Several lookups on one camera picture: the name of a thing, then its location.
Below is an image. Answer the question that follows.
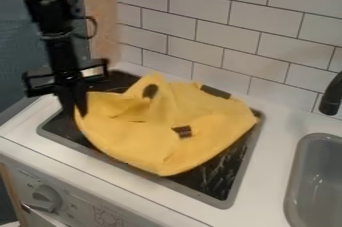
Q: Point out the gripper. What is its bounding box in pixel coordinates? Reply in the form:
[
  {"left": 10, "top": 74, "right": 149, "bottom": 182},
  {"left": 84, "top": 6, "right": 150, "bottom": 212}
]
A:
[{"left": 21, "top": 35, "right": 111, "bottom": 119}]

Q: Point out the yellow cloth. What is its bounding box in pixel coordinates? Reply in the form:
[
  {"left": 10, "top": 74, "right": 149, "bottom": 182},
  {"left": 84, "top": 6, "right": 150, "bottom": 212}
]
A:
[{"left": 72, "top": 71, "right": 260, "bottom": 177}]

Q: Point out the toy stove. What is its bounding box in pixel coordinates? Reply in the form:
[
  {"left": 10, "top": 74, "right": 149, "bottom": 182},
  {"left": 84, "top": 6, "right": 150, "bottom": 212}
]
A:
[{"left": 36, "top": 69, "right": 265, "bottom": 211}]

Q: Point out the tap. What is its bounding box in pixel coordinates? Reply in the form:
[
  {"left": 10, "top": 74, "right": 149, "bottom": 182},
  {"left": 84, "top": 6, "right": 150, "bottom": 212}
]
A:
[{"left": 316, "top": 70, "right": 342, "bottom": 117}]

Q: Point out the toy sink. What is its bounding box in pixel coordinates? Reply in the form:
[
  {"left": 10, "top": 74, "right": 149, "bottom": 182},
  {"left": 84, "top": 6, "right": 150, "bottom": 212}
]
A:
[{"left": 281, "top": 132, "right": 342, "bottom": 227}]

